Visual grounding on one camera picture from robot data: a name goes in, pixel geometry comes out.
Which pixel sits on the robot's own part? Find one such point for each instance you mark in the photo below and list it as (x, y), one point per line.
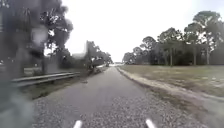
(77, 124)
(150, 123)

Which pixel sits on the grass verge strip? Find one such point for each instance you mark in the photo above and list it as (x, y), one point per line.
(50, 88)

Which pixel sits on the row of trees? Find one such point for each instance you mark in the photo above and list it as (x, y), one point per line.
(180, 46)
(36, 36)

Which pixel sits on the dry grass field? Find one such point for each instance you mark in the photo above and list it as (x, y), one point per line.
(176, 75)

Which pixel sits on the grey asphalt path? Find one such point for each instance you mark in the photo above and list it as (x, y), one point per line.
(106, 96)

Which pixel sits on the metal guardrail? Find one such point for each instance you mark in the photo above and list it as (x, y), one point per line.
(43, 78)

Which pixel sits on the pale sandy verge strip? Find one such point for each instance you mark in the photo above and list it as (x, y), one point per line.
(186, 100)

